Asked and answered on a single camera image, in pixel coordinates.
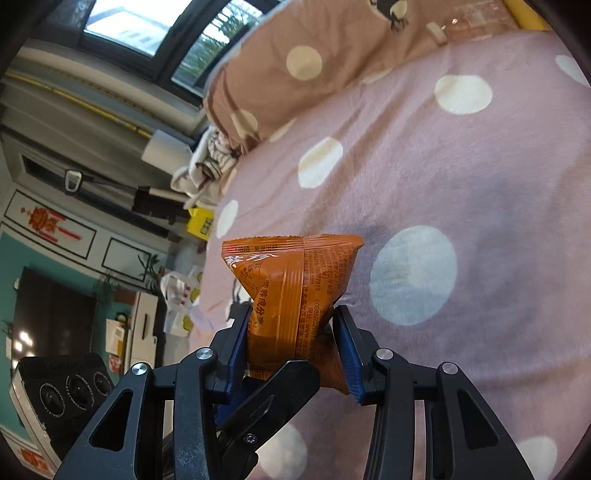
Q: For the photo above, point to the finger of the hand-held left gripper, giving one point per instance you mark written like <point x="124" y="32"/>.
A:
<point x="277" y="397"/>

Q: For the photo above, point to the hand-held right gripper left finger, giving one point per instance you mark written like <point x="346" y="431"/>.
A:
<point x="238" y="350"/>

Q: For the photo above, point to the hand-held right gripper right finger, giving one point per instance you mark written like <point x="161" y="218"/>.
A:
<point x="348" y="357"/>

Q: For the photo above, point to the orange snack packet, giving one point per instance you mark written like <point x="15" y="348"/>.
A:
<point x="291" y="295"/>

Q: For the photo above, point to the white tote bag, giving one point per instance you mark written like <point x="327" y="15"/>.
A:
<point x="180" y="295"/>

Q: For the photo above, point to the black television screen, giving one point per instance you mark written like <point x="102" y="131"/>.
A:
<point x="51" y="314"/>

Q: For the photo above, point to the white cabinet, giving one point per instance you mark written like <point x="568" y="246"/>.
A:
<point x="143" y="323"/>

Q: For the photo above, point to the potted plant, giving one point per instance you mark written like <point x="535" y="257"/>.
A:
<point x="150" y="267"/>

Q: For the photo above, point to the yellow cardboard box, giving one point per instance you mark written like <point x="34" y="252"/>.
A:
<point x="201" y="221"/>

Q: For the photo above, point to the pink dotted blanket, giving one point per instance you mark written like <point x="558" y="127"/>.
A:
<point x="415" y="184"/>

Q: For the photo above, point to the brown dotted pillow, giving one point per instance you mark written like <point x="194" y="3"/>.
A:
<point x="323" y="55"/>

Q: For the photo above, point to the black framed window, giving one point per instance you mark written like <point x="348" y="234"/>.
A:
<point x="138" y="27"/>

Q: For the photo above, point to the clear plastic bottle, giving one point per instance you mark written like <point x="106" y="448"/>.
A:
<point x="438" y="27"/>

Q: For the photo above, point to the red wall ornament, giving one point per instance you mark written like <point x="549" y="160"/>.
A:
<point x="46" y="221"/>

